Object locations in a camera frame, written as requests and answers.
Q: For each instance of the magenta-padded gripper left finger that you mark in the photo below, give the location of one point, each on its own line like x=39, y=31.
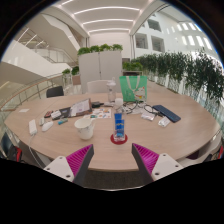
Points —
x=56, y=166

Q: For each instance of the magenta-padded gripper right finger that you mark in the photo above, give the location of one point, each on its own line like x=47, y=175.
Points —
x=165, y=165

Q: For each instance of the clear blue-labelled water bottle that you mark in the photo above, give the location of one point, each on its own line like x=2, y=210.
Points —
x=119, y=128

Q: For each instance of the white computer mouse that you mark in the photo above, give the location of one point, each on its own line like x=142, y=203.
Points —
x=47, y=126

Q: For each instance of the clear plastic packet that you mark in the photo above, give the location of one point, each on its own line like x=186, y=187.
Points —
x=164, y=122

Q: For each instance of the green and blue marker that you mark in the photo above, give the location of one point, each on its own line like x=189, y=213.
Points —
x=62, y=121

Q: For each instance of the white power strip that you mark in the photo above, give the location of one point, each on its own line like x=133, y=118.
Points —
x=32, y=127

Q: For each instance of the white mug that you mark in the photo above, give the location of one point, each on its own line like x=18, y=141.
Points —
x=84, y=128

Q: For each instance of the white paper packet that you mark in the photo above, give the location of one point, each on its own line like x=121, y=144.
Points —
x=147, y=115

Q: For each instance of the flat round red coaster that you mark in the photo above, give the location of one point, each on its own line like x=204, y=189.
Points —
x=113, y=140

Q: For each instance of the clipboard with papers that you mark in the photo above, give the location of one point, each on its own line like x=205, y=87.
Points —
x=78, y=107

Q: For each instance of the colourful sticker sheet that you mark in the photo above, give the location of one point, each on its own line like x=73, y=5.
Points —
x=100, y=114

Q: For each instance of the small black pouch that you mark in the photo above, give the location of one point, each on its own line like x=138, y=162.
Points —
x=97, y=104

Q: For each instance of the black chair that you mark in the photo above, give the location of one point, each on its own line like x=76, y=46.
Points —
x=55, y=91

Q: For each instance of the glass balcony railing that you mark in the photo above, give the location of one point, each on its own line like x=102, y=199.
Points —
x=26, y=91

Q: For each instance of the green tote bag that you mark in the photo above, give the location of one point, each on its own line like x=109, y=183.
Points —
x=133, y=88

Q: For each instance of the clear plastic drink bottle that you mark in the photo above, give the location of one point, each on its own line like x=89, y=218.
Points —
x=111, y=91

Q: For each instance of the brown planter with plants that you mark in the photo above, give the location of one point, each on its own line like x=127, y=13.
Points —
x=70, y=75

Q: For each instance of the row of green plants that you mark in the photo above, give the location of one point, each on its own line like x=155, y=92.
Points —
x=186, y=73

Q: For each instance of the shelf unit with plants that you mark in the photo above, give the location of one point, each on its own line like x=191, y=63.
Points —
x=132, y=68

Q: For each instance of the white cabinet with plants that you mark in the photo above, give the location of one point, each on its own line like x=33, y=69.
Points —
x=100, y=68

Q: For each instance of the ceiling light strips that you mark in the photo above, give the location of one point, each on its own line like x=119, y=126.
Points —
x=106, y=18

